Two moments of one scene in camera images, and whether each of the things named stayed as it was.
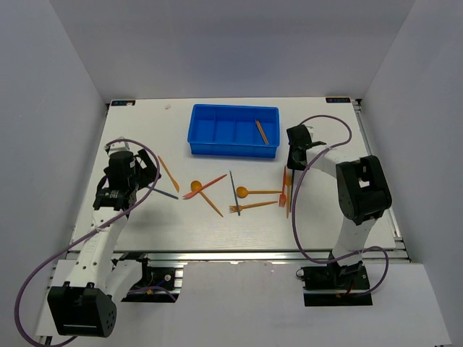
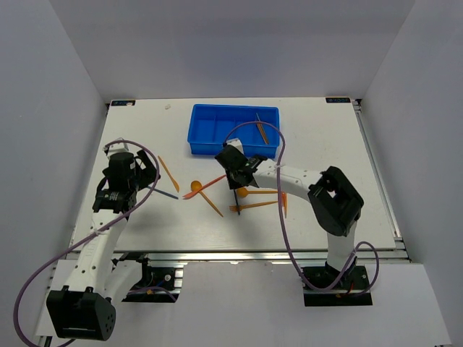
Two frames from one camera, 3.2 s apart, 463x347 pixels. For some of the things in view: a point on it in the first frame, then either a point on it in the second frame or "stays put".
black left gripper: (148, 173) stays put
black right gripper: (291, 164) -> (232, 184)
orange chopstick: (262, 132) stays put
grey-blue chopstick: (234, 193) stays put
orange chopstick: (260, 132) stays put
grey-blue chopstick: (290, 205) -> (264, 131)
